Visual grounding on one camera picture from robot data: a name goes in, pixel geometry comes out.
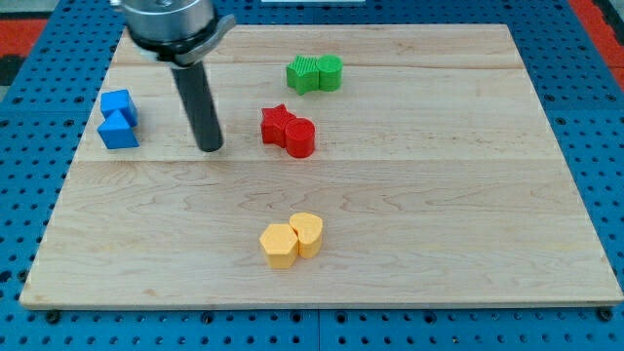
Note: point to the blue cube block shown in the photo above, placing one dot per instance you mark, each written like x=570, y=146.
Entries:
x=121, y=101

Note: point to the red cylinder block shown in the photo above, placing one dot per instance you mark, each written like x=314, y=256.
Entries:
x=300, y=137

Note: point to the yellow hexagon block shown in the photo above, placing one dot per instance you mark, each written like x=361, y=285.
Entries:
x=280, y=245

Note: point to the green star block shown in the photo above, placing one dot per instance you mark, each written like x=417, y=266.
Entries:
x=303, y=74

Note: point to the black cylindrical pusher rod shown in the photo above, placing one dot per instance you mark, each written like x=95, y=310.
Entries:
x=194, y=90

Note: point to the light wooden board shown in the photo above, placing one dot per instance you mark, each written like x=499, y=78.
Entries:
x=436, y=173

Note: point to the yellow heart block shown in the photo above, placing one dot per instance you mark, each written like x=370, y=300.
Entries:
x=309, y=231

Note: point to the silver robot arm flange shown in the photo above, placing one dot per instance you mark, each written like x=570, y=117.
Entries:
x=179, y=33

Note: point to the green cylinder block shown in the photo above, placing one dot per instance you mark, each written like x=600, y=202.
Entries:
x=330, y=72

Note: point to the blue triangular prism block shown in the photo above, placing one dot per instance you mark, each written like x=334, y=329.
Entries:
x=116, y=132

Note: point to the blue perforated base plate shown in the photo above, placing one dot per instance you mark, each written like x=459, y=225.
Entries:
x=59, y=52

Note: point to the red star block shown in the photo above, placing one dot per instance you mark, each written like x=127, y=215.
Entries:
x=273, y=124

